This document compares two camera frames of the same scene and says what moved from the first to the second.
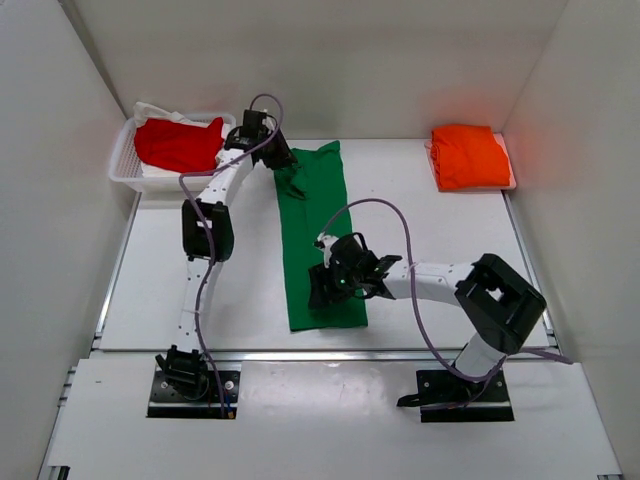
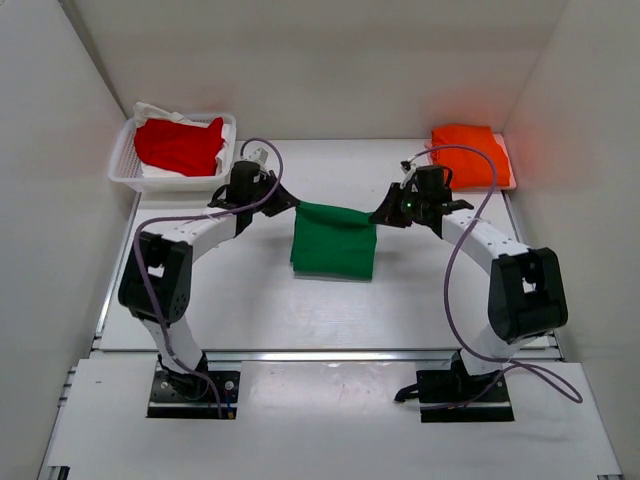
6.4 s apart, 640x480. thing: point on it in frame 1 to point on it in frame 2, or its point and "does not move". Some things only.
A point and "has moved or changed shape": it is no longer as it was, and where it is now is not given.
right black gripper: (320, 277) to (388, 214)
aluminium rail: (325, 356) does not move
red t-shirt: (182, 146) does not move
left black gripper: (285, 155) to (283, 200)
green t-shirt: (312, 206) has moved or changed shape
